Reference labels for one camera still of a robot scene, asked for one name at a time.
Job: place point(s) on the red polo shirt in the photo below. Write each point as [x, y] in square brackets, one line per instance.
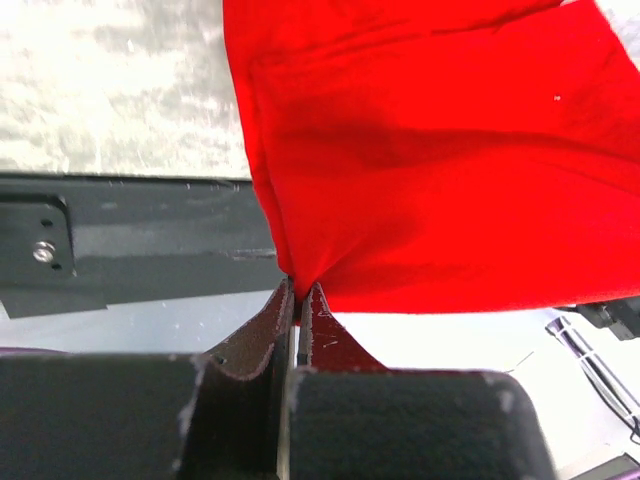
[442, 156]

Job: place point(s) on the black base beam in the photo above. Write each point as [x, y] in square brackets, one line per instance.
[73, 243]

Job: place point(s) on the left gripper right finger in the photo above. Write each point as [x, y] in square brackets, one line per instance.
[351, 417]

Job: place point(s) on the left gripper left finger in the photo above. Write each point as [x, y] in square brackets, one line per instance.
[214, 415]

